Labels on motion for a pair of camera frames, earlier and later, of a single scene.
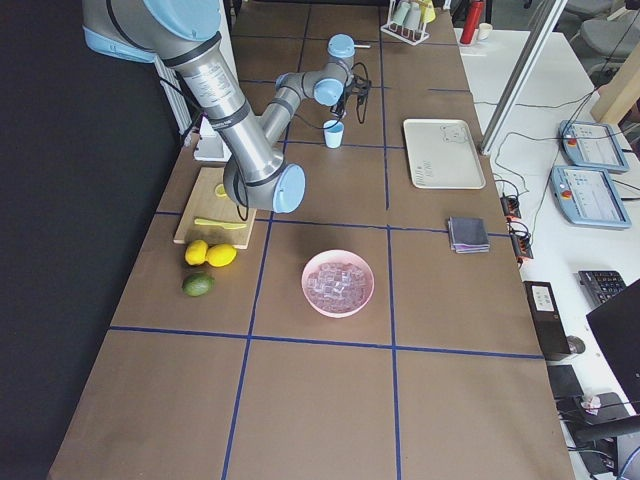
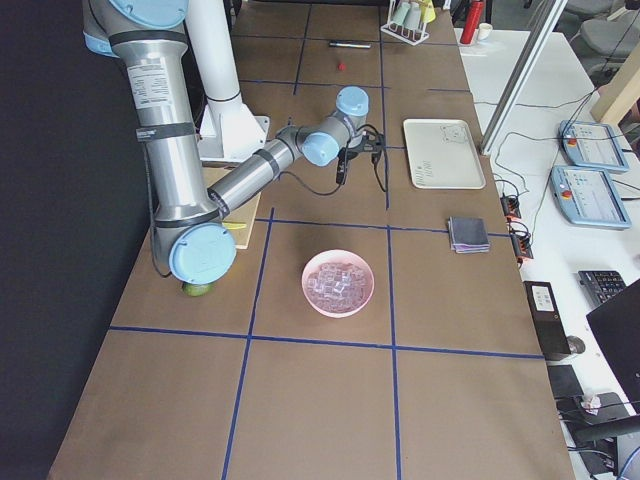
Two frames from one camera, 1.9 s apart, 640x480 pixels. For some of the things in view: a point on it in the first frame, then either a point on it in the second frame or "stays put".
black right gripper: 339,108 → 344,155
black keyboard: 599,285 stays put
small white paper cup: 484,31 stays put
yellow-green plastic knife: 221,224 stays put
